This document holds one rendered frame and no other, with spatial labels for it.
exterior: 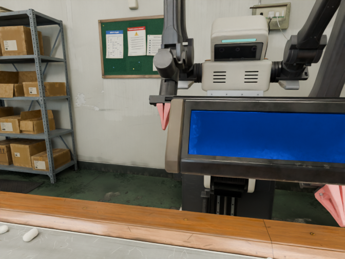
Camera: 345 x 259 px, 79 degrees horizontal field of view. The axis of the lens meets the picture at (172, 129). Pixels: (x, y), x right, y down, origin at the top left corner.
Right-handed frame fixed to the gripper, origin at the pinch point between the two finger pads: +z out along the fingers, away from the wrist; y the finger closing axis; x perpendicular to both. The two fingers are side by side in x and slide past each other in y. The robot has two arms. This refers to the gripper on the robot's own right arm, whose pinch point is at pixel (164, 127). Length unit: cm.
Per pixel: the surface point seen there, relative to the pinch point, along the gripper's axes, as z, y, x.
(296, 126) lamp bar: 10.0, 23.7, -39.7
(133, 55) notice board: -116, -83, 131
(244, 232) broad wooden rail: 26.1, 24.0, -0.1
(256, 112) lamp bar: 8.8, 20.3, -39.7
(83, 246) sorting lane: 33.3, -13.9, -9.0
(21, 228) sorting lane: 32.6, -34.5, -7.4
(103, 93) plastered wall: -80, -125, 153
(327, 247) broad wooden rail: 26.6, 41.6, -1.2
